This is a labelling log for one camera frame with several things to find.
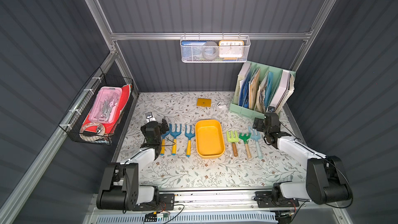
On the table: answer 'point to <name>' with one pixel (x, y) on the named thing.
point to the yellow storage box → (209, 138)
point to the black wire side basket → (72, 124)
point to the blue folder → (268, 87)
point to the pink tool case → (104, 109)
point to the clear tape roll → (101, 129)
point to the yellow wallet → (204, 102)
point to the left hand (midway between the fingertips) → (153, 121)
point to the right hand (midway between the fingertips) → (269, 121)
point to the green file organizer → (259, 87)
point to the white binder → (283, 90)
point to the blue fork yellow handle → (189, 135)
